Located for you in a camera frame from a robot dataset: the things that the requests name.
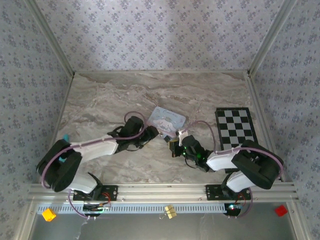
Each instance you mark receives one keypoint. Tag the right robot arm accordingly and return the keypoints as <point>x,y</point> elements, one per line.
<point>240,180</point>

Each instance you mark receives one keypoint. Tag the aluminium side frame rail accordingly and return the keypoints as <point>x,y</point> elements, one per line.
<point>58,120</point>
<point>262,120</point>

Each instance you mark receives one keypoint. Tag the gold binder clip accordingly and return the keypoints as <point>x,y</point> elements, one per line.
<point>170,211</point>

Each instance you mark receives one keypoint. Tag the yellow toy block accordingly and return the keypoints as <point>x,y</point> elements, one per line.
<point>49,215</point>

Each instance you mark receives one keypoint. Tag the small circuit board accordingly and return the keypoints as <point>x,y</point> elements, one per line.
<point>96,208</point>
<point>233,208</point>

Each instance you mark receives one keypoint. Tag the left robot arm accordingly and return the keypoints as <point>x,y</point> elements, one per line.
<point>95,150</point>

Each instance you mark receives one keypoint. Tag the cartoon dog picture card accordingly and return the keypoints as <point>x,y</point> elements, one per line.
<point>167,120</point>

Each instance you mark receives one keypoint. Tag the aluminium corner post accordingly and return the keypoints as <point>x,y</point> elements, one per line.
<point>50,37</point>
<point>271,37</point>

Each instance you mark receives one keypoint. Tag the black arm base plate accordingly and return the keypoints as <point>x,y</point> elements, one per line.
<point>213,192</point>
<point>110,192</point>

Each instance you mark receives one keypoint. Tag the teal cylinder bottle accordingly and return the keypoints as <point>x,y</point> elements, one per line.
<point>66,138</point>

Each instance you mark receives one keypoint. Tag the aluminium front frame rail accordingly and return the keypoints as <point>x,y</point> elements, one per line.
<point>162,191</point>

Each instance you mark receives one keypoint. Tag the red toy block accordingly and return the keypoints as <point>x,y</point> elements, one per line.
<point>281,210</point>

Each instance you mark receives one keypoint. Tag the black and white chessboard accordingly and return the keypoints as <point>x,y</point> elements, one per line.
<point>235,127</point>

